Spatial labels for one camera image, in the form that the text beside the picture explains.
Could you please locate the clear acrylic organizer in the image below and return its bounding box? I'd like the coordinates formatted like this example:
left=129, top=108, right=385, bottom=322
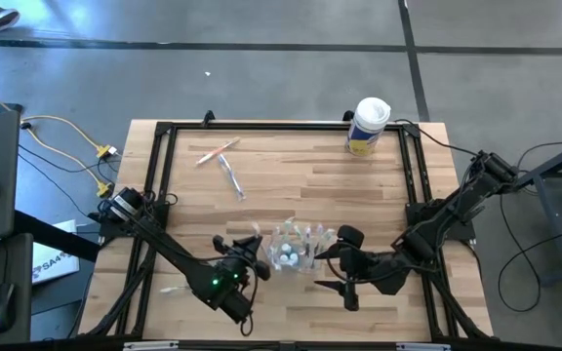
left=261, top=217, right=341, bottom=275

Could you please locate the blue toothbrush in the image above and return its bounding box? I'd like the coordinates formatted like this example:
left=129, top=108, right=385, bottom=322
left=218, top=153, right=247, bottom=202

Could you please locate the black computer mouse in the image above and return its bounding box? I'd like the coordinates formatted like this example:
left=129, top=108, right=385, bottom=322
left=0, top=281, right=18, bottom=335

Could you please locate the white printed box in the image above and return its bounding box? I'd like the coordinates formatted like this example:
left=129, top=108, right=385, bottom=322
left=30, top=218, right=81, bottom=286

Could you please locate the wipes canister with white lid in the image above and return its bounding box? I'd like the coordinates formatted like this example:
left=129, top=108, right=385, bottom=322
left=343, top=96, right=392, bottom=158

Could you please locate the yellow extension cable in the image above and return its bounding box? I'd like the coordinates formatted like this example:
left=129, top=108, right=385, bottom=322
left=0, top=80, right=119, bottom=199

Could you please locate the black desk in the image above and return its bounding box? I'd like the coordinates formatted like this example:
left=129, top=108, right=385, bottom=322
left=0, top=100, right=36, bottom=345

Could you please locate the white label strip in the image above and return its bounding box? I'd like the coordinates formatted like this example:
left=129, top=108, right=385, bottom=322
left=396, top=342, right=452, bottom=351
left=123, top=340, right=180, bottom=351

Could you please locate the black cable to right arm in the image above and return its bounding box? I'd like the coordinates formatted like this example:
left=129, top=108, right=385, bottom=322
left=392, top=118, right=481, bottom=158

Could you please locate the black diagonal beam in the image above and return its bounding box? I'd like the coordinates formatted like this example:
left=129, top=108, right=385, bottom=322
left=13, top=209, right=102, bottom=263

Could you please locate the black extrusion table frame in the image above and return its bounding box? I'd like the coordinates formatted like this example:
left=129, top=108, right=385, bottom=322
left=78, top=120, right=495, bottom=342

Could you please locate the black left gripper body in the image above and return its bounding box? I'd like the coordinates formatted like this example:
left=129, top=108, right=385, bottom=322
left=212, top=234, right=272, bottom=282

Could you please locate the grey side table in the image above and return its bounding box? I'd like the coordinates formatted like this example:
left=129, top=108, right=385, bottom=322
left=507, top=134, right=562, bottom=289

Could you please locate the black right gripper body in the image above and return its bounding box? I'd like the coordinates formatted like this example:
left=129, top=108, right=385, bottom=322
left=327, top=223, right=412, bottom=313

